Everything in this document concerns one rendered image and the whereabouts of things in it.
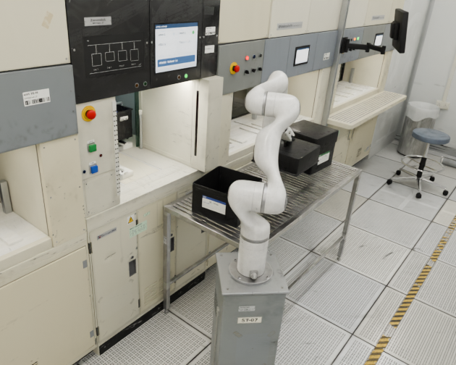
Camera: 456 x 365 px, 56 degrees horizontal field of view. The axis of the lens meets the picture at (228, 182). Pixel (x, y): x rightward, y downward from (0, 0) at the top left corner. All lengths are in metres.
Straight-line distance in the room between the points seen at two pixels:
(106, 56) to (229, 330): 1.25
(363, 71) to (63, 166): 3.80
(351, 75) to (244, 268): 3.56
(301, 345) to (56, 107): 1.85
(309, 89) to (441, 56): 2.68
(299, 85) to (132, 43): 1.99
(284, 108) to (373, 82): 3.32
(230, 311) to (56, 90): 1.11
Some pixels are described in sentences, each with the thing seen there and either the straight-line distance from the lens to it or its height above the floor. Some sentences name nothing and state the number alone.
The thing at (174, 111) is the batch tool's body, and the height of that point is 1.17.
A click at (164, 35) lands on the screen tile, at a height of 1.63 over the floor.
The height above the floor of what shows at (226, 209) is 0.85.
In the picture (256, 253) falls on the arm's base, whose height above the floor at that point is 0.90.
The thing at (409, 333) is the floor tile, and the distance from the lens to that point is 2.99.
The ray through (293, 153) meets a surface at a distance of 2.34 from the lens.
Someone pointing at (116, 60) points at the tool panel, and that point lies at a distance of 1.90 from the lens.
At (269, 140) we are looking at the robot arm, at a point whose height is 1.33.
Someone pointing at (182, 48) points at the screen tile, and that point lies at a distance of 2.16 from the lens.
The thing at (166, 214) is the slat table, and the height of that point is 0.72.
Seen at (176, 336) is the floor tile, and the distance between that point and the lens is 2.64.
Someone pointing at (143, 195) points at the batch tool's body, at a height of 0.86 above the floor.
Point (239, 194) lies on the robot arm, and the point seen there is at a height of 1.15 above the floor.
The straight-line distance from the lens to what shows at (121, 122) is 2.67.
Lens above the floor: 1.92
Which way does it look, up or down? 26 degrees down
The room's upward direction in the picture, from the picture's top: 4 degrees clockwise
